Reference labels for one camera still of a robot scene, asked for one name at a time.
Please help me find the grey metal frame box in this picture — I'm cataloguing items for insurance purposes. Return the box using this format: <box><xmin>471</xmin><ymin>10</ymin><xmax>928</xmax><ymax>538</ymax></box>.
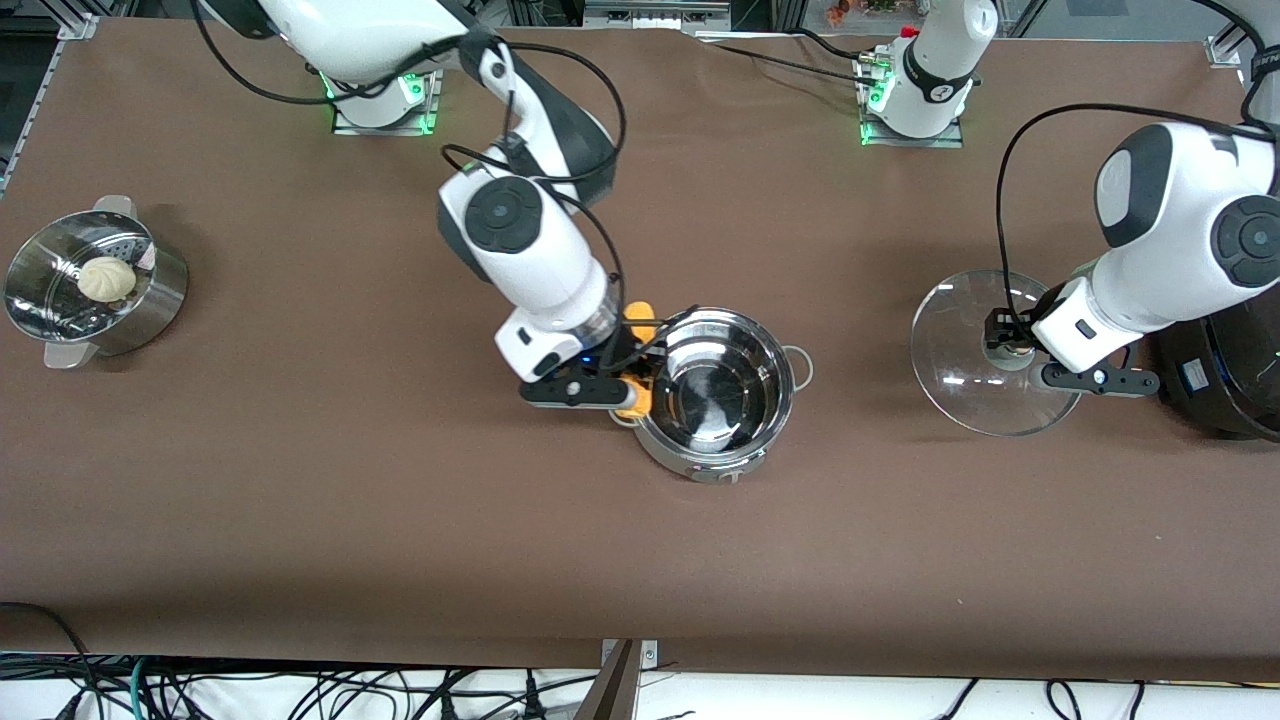
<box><xmin>585</xmin><ymin>0</ymin><xmax>731</xmax><ymax>31</ymax></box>

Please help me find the yellow corn cob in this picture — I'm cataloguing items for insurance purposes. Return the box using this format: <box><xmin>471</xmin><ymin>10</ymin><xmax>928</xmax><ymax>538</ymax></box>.
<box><xmin>612</xmin><ymin>300</ymin><xmax>661</xmax><ymax>421</ymax></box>

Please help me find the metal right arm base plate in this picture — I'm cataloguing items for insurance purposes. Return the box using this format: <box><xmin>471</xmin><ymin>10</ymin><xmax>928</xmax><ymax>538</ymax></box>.
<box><xmin>332</xmin><ymin>68</ymin><xmax>442</xmax><ymax>136</ymax></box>

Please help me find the steel pot with handles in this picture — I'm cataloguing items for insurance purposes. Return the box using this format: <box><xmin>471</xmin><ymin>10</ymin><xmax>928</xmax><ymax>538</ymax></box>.
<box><xmin>607</xmin><ymin>307</ymin><xmax>814</xmax><ymax>485</ymax></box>

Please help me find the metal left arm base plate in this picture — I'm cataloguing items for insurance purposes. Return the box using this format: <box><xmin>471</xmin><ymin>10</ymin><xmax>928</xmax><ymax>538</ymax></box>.
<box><xmin>858</xmin><ymin>55</ymin><xmax>965</xmax><ymax>149</ymax></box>

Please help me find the white steamed bun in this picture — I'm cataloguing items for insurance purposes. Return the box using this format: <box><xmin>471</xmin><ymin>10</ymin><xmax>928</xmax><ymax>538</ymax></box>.
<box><xmin>78</xmin><ymin>256</ymin><xmax>138</xmax><ymax>304</ymax></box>

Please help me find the black round appliance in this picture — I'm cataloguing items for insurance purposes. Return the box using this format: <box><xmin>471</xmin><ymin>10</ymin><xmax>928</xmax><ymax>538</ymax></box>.
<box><xmin>1152</xmin><ymin>285</ymin><xmax>1280</xmax><ymax>442</ymax></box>

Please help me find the long black left base cable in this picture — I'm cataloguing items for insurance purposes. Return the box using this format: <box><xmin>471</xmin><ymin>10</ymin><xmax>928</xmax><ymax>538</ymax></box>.
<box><xmin>712</xmin><ymin>42</ymin><xmax>881</xmax><ymax>89</ymax></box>

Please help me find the steel steamer pot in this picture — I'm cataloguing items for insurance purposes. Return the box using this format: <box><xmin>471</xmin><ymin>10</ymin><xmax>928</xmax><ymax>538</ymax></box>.
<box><xmin>3</xmin><ymin>195</ymin><xmax>189</xmax><ymax>371</ymax></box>

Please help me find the short black left base cable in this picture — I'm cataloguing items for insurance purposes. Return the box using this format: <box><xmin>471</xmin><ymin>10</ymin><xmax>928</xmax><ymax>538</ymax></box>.
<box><xmin>795</xmin><ymin>28</ymin><xmax>873</xmax><ymax>59</ymax></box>

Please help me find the glass pot lid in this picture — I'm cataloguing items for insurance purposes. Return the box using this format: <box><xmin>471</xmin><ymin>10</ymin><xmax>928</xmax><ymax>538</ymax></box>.
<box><xmin>912</xmin><ymin>270</ymin><xmax>1087</xmax><ymax>438</ymax></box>

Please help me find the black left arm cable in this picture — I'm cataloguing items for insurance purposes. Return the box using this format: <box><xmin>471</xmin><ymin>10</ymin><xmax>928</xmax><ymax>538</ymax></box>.
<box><xmin>995</xmin><ymin>0</ymin><xmax>1280</xmax><ymax>346</ymax></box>

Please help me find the dark metal bar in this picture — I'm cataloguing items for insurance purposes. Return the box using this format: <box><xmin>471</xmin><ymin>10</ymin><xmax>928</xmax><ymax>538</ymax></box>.
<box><xmin>573</xmin><ymin>640</ymin><xmax>641</xmax><ymax>720</ymax></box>

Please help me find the brown table cloth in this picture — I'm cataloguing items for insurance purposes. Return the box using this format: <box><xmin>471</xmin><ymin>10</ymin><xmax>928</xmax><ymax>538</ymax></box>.
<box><xmin>0</xmin><ymin>18</ymin><xmax>1280</xmax><ymax>683</ymax></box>

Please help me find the black looped floor cable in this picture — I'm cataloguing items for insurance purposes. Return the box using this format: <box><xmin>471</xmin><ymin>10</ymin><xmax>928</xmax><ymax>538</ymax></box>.
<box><xmin>0</xmin><ymin>602</ymin><xmax>96</xmax><ymax>720</ymax></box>

